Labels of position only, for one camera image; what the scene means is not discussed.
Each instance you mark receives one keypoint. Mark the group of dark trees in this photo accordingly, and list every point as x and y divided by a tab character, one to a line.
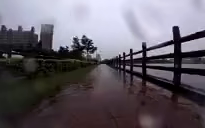
81	46

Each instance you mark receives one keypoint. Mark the wet red paved path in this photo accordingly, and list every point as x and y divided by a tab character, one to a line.
103	96

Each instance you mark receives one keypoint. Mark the low green hedge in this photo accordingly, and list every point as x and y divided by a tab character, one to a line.
46	65

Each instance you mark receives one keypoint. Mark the tall grey tower building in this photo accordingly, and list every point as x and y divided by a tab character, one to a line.
46	35

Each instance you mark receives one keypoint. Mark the grass verge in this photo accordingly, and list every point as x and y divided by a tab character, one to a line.
20	91

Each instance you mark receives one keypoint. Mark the wide dark building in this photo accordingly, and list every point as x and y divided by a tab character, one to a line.
13	38

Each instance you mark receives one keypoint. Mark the grey water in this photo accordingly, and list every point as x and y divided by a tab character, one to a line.
196	78

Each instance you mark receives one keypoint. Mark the dark wooden rail fence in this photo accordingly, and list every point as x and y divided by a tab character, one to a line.
177	53

